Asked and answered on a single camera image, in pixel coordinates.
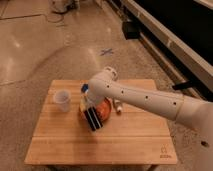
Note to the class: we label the wooden table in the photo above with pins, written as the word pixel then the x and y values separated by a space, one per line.
pixel 65 138

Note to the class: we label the blue sponge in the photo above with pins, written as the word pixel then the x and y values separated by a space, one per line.
pixel 84 88

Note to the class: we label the translucent plastic cup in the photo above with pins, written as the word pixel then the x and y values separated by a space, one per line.
pixel 62 99

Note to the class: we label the orange ceramic bowl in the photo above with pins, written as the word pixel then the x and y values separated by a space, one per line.
pixel 103 109

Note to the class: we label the white machine base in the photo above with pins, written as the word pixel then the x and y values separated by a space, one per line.
pixel 62 6

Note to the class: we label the white tube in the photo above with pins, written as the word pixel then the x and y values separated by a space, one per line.
pixel 117 105

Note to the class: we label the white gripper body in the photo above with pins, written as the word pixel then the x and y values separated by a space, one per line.
pixel 91 101

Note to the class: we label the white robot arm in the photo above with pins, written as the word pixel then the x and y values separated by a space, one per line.
pixel 193 113

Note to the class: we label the black box on floor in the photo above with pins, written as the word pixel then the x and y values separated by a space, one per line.
pixel 130 30

